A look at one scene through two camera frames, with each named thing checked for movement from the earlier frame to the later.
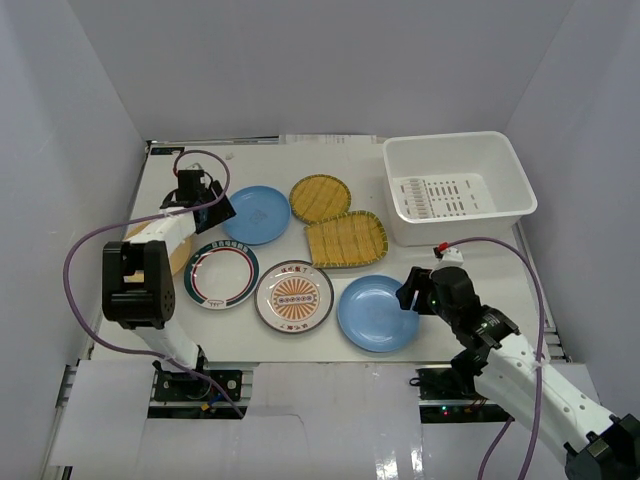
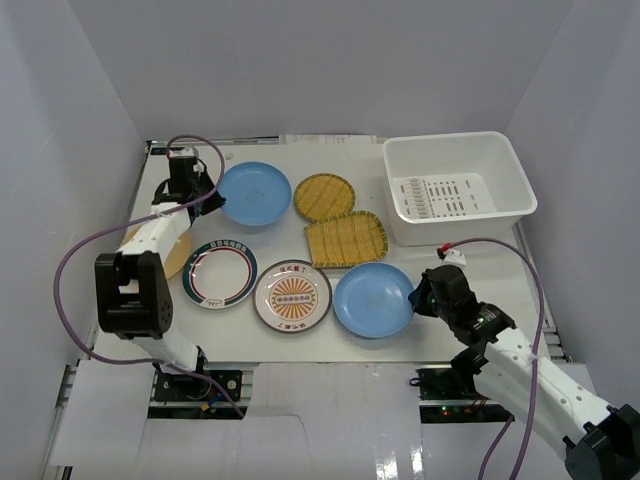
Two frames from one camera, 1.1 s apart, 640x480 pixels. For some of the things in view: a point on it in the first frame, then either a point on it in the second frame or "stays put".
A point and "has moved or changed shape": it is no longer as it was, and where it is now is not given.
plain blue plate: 370,316 has moved or changed shape
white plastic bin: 443,186 stays put
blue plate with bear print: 262,215 → 256,193
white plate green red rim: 221,275 stays put
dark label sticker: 165,150 stays put
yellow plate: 177,259 stays put
